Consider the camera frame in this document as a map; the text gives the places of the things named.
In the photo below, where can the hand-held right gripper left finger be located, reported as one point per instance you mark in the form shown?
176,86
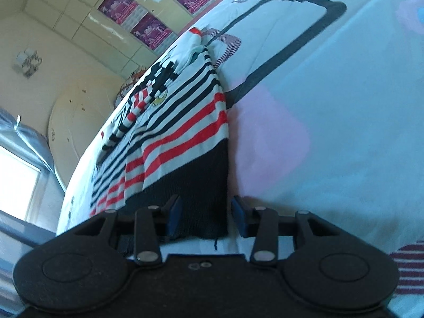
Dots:
173,212

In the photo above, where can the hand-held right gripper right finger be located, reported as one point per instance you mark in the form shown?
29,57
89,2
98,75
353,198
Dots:
239,212

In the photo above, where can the striped knit sweater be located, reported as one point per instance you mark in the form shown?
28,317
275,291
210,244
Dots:
185,129

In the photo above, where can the cream headboard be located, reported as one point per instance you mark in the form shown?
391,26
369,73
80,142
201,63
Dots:
76,129

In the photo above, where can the printed blanket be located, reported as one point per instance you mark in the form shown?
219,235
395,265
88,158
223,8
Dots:
331,106

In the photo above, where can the window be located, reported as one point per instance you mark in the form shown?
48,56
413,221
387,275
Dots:
16,182

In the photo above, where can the tied blue curtain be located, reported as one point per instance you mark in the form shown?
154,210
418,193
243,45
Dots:
29,139

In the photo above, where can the cream wardrobe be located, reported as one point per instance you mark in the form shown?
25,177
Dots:
82,16

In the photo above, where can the wall lamp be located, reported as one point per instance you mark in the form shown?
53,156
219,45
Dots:
28,62

